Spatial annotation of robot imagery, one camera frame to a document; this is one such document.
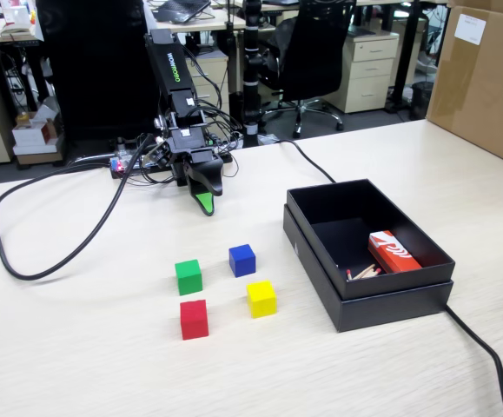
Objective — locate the black gripper body motor block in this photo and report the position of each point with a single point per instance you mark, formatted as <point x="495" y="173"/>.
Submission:
<point x="190" y="145"/>

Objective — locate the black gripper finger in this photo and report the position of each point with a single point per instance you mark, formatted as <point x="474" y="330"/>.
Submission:
<point x="207" y="171"/>

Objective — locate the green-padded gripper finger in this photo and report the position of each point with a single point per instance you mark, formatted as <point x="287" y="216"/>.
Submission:
<point x="205" y="204"/>

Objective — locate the green cube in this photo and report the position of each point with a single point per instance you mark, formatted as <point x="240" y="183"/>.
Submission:
<point x="188" y="280"/>

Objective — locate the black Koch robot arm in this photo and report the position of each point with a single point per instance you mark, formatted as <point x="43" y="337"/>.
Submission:
<point x="170" y="65"/>

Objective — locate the beige cabinet behind arm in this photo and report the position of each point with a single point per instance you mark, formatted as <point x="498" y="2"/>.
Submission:
<point x="212" y="74"/>

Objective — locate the blue cube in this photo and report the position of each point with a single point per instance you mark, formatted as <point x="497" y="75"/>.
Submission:
<point x="242" y="260"/>

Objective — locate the yellow cube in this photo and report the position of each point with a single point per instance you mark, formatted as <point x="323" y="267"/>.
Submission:
<point x="262" y="299"/>

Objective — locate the red cube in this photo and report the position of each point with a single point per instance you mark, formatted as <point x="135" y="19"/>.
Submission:
<point x="194" y="321"/>

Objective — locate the controller board with red LED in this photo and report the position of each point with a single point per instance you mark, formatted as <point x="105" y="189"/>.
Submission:
<point x="121" y="165"/>

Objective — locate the black pole with white bands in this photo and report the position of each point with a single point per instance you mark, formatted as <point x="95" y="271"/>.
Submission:
<point x="251" y="87"/>

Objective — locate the tall black chair back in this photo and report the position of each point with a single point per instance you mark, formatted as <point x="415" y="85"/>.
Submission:
<point x="99" y="65"/>

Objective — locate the light wooden office desk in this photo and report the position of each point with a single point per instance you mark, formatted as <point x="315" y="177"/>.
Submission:
<point x="216" y="24"/>

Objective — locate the black laptop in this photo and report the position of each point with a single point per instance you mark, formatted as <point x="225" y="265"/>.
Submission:
<point x="177" y="11"/>

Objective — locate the black mesh office chair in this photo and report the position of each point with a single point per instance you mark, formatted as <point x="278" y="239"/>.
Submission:
<point x="316" y="56"/>

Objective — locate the red-tipped wooden match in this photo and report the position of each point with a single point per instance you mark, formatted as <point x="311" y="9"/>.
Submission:
<point x="370" y="273"/>
<point x="364" y="271"/>
<point x="347" y="273"/>

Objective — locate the white carton box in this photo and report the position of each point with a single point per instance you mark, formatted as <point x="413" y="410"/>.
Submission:
<point x="31" y="137"/>

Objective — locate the beige three-drawer cabinet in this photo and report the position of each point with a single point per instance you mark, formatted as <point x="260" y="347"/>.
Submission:
<point x="370" y="69"/>

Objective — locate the red white carton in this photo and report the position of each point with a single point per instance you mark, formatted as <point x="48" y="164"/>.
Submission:
<point x="392" y="256"/>

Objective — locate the black cardboard box tray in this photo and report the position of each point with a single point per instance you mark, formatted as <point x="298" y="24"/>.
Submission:
<point x="399" y="282"/>

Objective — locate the black open box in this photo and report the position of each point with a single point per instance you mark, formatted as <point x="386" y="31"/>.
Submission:
<point x="390" y="310"/>

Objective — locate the black waste bin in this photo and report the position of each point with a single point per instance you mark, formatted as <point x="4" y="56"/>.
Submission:
<point x="420" y="102"/>

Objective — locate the large brown cardboard box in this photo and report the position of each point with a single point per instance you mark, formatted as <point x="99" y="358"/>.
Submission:
<point x="485" y="87"/>

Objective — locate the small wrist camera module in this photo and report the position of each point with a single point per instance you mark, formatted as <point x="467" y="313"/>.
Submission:
<point x="160" y="157"/>

